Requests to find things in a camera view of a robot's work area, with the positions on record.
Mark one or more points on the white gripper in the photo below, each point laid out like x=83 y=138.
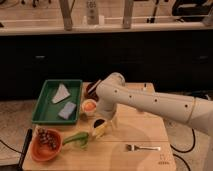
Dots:
x=108 y=111

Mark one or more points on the yellow banana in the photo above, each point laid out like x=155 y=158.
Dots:
x=99 y=132

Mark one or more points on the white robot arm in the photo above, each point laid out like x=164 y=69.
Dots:
x=192 y=111

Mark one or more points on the white cup with orange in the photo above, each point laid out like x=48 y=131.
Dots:
x=89 y=107

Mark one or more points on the small metal cup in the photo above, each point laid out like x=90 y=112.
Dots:
x=99 y=124

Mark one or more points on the dark chocolate cake toy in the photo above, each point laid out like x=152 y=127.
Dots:
x=90 y=92

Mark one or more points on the blue sponge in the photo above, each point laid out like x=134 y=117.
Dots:
x=67 y=110

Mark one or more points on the green pepper toy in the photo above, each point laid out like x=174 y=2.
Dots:
x=81 y=137

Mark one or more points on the white wedge sponge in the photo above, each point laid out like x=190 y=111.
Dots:
x=61 y=94

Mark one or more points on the green plastic tray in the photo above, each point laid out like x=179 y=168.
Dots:
x=58 y=102

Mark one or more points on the silver fork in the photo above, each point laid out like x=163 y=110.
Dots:
x=132 y=147

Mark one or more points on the wooden board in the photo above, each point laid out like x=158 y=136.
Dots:
x=138 y=142

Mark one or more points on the dark grapes bunch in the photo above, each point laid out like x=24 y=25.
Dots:
x=46 y=138

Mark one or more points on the orange bowl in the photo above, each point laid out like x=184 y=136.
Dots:
x=42 y=153

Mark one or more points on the black bar left of board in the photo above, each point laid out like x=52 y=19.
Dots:
x=27 y=141

